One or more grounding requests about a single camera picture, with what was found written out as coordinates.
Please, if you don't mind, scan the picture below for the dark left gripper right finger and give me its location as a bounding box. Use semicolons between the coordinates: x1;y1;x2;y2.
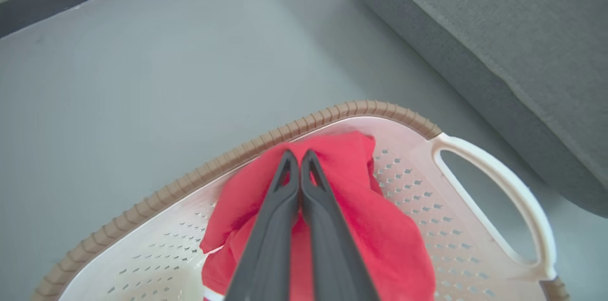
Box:
300;149;380;301

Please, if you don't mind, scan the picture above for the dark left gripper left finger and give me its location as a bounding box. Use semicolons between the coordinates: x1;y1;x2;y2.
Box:
223;149;301;301

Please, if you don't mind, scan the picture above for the red white-striped jersey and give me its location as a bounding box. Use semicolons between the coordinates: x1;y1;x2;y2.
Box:
199;131;437;301

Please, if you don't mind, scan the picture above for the white laundry basket brown rim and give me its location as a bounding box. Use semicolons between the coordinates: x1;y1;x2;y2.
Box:
31;100;570;301

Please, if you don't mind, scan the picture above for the grey fabric sofa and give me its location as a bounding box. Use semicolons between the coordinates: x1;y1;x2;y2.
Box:
345;0;608;219

